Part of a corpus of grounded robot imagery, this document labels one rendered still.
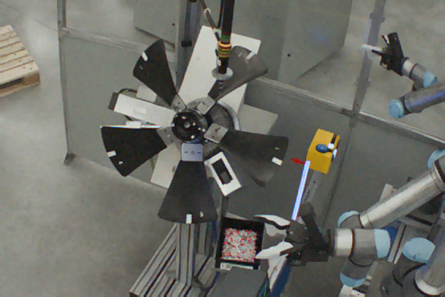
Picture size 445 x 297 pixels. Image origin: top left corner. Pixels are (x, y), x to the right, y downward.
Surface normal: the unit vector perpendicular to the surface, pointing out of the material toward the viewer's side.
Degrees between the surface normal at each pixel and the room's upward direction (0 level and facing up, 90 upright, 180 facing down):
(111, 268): 0
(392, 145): 90
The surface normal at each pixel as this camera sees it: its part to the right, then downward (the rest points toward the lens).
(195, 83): -0.24, -0.06
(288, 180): -0.39, 0.57
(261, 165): 0.11, -0.47
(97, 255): 0.08, -0.76
